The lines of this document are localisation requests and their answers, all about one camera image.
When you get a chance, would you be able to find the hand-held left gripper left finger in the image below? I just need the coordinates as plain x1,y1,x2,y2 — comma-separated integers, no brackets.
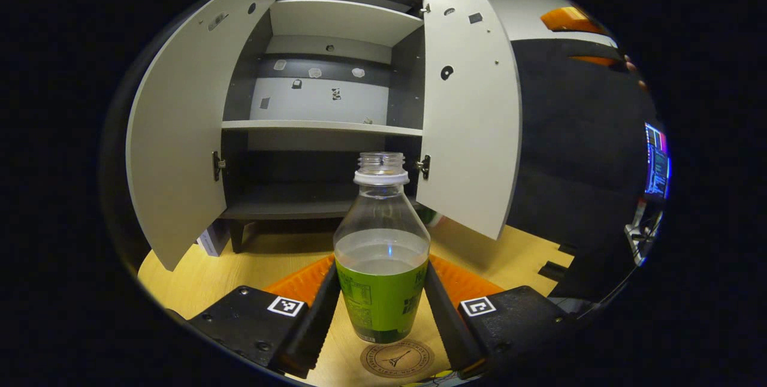
165,255,342,379

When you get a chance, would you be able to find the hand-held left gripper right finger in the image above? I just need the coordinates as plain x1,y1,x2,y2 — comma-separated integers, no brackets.
424,254,579,379

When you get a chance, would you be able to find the round brown coaster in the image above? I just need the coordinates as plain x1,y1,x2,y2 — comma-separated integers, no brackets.
360,339,435,379

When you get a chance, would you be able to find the clear bottle with green label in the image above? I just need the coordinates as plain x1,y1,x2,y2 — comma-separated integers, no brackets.
333,152,431,344

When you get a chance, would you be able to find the cabinet door with headphone sticker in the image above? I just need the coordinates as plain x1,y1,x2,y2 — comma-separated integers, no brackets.
415,0,523,241

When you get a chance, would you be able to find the cabinet door with camera sticker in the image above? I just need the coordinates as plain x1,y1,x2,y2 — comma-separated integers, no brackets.
125,0,294,272

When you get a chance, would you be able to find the grey cabinet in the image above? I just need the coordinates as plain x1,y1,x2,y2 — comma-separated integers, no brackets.
219,0,432,254

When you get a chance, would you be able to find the black backdrop cloth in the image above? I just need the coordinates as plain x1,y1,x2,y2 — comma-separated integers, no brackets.
506,37,666,304

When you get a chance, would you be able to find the computer monitor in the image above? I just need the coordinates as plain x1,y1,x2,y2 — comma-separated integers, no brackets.
644,122,672,199

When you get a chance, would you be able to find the white printed box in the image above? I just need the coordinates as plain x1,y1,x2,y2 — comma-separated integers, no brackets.
197,226,232,258

